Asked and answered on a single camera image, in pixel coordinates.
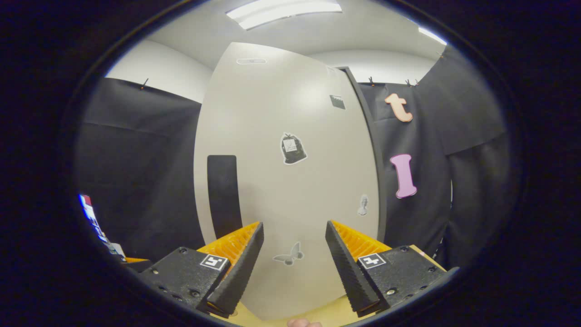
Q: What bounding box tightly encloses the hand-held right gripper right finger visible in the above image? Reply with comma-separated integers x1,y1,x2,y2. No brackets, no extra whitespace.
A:
325,220,448,317

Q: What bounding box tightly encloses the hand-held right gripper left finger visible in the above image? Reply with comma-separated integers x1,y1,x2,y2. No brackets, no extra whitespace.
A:
138,221,265,318

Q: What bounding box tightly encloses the dark grey cabinet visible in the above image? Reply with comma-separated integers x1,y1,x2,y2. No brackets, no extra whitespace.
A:
336,66,389,243

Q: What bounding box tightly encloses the black backdrop cloth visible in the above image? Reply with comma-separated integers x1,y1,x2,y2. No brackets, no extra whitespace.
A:
75,45,511,271

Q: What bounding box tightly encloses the long ceiling light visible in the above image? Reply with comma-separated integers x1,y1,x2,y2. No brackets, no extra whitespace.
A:
226,0,343,30

